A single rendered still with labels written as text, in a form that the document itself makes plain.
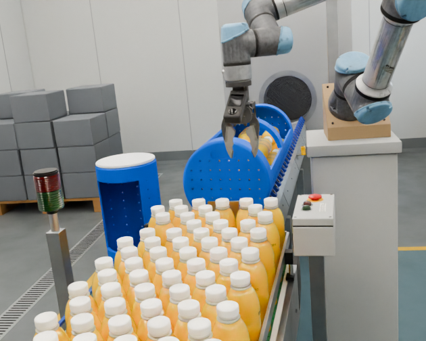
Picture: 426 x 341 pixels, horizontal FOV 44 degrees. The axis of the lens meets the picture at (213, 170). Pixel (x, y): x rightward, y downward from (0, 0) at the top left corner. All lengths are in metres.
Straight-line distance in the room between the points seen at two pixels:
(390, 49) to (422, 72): 5.30
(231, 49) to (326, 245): 0.56
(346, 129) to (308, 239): 0.72
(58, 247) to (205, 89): 5.61
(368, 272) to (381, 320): 0.20
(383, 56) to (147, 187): 1.25
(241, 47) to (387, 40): 0.44
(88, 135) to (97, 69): 2.21
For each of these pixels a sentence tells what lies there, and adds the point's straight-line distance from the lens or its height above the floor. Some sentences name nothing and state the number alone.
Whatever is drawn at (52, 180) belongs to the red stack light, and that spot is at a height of 1.24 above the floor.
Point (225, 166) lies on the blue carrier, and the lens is 1.66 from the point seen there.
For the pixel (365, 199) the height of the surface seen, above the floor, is 0.94.
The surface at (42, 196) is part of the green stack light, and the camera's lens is 1.38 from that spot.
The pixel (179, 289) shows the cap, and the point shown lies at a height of 1.09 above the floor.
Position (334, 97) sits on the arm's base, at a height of 1.30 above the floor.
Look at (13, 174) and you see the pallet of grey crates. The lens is 5.63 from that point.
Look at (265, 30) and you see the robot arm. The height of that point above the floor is 1.55.
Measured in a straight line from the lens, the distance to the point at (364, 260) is 2.04.
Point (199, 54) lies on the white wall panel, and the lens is 6.87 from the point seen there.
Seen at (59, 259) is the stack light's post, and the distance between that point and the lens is 1.44.
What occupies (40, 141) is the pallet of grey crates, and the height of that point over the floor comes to 0.73.
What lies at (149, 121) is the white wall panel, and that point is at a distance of 7.12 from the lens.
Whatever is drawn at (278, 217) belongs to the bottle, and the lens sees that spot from 1.49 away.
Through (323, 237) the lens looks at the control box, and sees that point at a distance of 1.32.
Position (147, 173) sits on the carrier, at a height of 0.98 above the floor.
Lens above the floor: 1.54
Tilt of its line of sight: 14 degrees down
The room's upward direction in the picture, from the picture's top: 5 degrees counter-clockwise
